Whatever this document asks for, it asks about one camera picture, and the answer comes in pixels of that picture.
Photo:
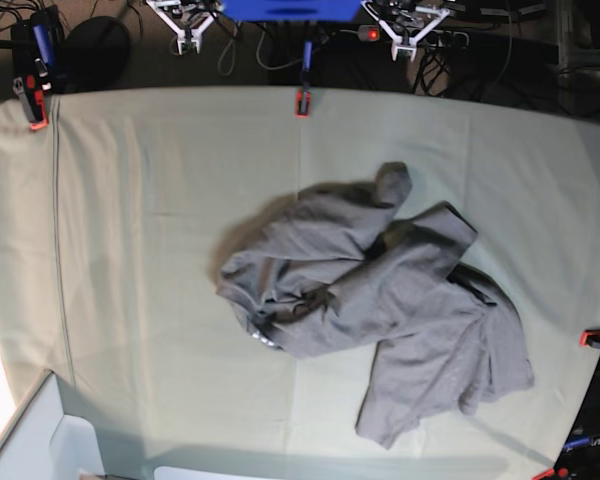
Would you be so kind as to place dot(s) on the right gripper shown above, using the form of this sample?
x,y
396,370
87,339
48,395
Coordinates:
x,y
186,15

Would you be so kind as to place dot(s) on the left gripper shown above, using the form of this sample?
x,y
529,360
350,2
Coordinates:
x,y
395,18

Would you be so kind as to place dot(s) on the grey t-shirt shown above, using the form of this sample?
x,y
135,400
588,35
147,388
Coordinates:
x,y
336,269

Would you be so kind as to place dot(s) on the black power strip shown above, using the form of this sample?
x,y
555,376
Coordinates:
x,y
437,38

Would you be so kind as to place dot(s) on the blue box top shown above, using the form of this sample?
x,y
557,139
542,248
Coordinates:
x,y
292,10

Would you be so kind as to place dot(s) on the black round base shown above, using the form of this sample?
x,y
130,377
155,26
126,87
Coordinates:
x,y
95,54

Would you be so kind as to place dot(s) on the red black clamp centre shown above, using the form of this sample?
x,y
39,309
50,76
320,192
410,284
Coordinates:
x,y
302,103

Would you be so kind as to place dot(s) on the red black clamp left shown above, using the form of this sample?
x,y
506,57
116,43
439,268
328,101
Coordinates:
x,y
31,97

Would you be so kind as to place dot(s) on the white bin corner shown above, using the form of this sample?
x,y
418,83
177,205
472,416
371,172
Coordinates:
x,y
42,441

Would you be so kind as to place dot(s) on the red clamp bottom right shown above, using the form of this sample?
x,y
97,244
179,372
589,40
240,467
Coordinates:
x,y
554,473

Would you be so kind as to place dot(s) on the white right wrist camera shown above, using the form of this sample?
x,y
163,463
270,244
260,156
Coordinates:
x,y
188,41

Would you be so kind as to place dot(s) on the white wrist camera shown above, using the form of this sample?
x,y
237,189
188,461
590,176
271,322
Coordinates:
x,y
188,41
402,46

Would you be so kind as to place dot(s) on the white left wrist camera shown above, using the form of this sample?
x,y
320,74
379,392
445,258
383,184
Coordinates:
x,y
402,46

